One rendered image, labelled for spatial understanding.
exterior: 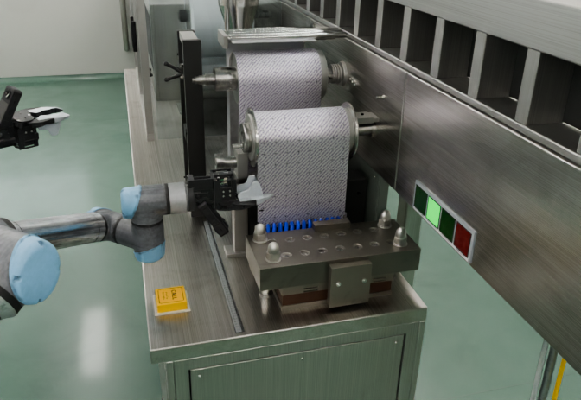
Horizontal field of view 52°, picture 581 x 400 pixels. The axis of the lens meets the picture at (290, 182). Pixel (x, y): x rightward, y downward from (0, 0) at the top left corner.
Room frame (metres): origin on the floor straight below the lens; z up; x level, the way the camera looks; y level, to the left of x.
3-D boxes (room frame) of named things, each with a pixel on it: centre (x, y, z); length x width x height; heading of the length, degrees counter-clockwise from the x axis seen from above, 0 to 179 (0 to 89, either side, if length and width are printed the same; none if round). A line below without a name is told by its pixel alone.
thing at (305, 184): (1.38, -0.03, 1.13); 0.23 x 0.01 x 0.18; 106
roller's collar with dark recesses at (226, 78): (1.64, 0.19, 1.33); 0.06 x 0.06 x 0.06; 16
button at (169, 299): (1.18, 0.28, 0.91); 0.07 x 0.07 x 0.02; 16
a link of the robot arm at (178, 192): (1.29, 0.27, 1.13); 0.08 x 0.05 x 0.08; 16
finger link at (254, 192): (1.33, 0.08, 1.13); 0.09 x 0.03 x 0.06; 105
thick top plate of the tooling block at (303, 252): (1.27, -0.11, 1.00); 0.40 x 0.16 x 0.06; 106
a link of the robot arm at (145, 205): (1.27, 0.34, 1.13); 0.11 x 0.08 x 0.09; 106
